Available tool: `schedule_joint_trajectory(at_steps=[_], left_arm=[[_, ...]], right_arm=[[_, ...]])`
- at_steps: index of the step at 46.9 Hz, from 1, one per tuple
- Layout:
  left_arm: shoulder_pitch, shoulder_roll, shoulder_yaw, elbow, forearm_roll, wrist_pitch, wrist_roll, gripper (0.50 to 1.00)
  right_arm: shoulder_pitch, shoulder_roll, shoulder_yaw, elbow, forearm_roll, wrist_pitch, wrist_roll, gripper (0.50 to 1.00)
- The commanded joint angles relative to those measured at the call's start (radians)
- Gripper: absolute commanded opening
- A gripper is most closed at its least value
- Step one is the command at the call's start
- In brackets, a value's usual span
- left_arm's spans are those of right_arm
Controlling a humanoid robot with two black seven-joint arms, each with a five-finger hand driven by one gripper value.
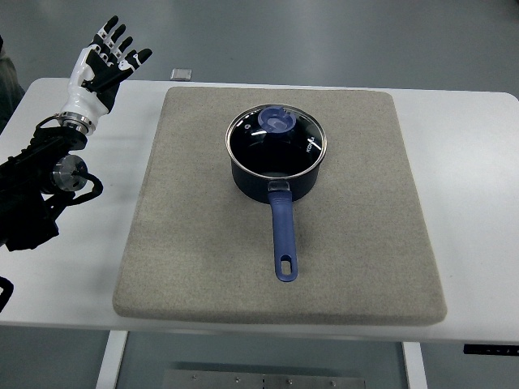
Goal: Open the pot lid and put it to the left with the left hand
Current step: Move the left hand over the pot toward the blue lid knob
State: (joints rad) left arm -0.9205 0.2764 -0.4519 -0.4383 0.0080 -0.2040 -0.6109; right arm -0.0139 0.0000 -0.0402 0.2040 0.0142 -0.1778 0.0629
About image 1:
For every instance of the dark object at top left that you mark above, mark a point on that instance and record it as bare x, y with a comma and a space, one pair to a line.
11, 92

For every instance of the white table left leg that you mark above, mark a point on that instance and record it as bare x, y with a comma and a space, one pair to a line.
112, 360

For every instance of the glass lid with blue knob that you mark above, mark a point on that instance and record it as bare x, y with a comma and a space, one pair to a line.
276, 141

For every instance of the metal base plate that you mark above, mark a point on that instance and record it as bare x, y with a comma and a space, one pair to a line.
220, 379

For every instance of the black table control panel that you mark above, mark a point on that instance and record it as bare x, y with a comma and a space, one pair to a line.
491, 350

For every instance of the small grey floor plate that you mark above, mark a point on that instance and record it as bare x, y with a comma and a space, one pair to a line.
181, 74

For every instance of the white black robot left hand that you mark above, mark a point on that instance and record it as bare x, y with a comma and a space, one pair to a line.
98, 72

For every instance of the black part at left edge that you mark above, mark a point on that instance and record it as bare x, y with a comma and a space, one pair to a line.
7, 289

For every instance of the grey felt mat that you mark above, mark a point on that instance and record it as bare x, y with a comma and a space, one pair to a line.
354, 250

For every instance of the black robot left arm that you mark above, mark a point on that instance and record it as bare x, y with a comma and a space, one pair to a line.
38, 184

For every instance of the white table leg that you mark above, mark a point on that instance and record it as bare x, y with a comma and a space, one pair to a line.
112, 360
414, 366

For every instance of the white table right leg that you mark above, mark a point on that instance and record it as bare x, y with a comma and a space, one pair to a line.
414, 366

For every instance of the dark blue saucepan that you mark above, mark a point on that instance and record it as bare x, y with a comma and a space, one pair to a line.
280, 178

